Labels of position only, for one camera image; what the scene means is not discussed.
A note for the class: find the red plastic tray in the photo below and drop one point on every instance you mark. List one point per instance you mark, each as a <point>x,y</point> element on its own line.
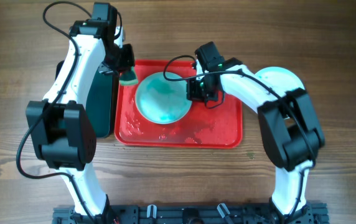
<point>219,126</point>

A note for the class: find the green yellow sponge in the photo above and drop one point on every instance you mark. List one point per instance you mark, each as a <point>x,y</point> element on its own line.
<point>128,78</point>

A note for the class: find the black water tray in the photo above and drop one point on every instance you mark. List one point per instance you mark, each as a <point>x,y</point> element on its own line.
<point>98,94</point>

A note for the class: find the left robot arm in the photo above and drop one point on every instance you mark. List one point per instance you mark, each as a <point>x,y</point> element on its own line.
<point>59,127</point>

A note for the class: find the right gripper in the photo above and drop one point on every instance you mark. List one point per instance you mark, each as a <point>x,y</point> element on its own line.
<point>192,96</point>

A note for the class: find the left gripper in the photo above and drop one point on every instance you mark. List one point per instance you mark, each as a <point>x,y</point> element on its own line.
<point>129,61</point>

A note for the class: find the light blue plate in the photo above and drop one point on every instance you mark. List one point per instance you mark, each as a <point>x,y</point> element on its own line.
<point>280,78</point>
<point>161,98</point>

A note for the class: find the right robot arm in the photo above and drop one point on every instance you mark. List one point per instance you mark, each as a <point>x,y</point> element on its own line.
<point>290,130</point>

